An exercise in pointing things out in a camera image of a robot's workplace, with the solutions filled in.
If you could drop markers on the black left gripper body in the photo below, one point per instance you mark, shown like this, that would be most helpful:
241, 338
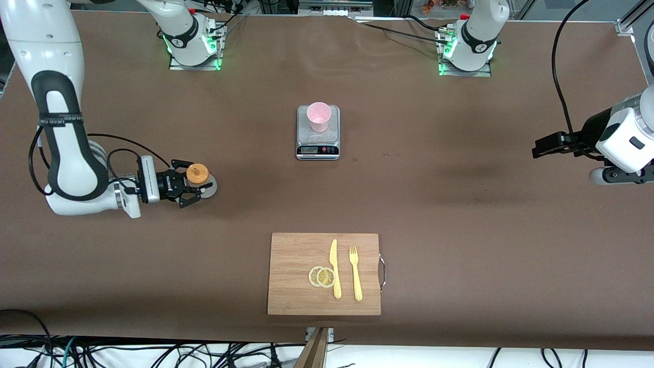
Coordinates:
591, 129

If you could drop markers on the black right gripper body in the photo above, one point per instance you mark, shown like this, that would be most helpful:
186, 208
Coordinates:
167, 184

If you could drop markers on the clear bottle with orange cap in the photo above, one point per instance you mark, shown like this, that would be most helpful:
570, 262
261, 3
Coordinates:
196, 174

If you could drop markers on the pink plastic cup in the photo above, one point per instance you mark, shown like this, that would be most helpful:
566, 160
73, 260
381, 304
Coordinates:
319, 120

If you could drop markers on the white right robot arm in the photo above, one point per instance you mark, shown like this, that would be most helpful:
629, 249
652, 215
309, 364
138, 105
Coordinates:
82, 204

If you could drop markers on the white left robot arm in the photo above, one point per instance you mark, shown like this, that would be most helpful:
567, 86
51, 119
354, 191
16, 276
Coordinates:
477, 36

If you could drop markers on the silver digital kitchen scale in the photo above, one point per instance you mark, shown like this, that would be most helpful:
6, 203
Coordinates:
306, 135

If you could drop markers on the wooden cutting board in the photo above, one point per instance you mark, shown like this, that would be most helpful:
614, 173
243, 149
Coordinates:
296, 286

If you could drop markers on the lemon slice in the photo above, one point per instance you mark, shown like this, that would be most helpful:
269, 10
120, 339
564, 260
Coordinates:
325, 277
312, 276

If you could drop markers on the yellow plastic knife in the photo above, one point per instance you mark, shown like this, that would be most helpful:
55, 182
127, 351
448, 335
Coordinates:
336, 286

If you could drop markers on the yellow plastic fork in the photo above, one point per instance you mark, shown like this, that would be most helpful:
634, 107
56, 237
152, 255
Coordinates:
357, 281

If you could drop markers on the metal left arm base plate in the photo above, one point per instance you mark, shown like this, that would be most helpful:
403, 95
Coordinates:
485, 73

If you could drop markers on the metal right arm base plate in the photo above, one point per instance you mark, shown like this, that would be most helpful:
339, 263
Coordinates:
204, 67

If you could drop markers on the aluminium frame profile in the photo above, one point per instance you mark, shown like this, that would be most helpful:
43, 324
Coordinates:
631, 20

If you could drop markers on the small metal bracket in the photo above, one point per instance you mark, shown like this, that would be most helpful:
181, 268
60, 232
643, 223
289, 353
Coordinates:
331, 335

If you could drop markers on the wooden post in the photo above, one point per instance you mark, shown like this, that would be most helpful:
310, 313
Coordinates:
314, 355

